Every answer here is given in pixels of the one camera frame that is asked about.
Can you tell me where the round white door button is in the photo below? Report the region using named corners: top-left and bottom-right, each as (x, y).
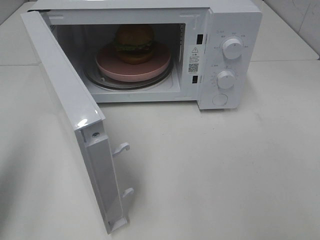
top-left (212, 93), bottom-right (228, 106)

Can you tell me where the upper white power knob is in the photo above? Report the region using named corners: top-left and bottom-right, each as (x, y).
top-left (222, 36), bottom-right (244, 60)

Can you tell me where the white microwave door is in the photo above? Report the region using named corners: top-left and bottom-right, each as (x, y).
top-left (21, 11), bottom-right (134, 233)

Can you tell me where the pink round plate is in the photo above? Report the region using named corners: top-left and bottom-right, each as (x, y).
top-left (95, 43), bottom-right (172, 83)

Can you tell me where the white microwave oven body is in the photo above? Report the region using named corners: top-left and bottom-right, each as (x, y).
top-left (26, 0), bottom-right (262, 110)

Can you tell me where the lower white timer knob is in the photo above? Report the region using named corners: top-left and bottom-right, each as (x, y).
top-left (216, 70), bottom-right (236, 89)

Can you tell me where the burger with lettuce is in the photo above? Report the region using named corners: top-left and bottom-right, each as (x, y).
top-left (113, 24), bottom-right (155, 65)

